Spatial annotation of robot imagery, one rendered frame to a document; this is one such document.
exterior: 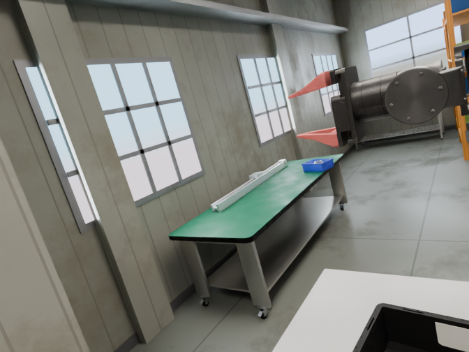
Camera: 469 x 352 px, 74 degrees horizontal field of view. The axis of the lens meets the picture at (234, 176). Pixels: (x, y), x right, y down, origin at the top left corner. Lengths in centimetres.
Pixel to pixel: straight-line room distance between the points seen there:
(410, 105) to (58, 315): 145
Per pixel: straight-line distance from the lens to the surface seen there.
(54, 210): 237
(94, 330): 262
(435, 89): 38
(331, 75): 48
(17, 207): 145
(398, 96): 38
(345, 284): 143
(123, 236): 249
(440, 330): 91
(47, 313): 154
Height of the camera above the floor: 149
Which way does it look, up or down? 11 degrees down
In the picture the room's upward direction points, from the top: 16 degrees counter-clockwise
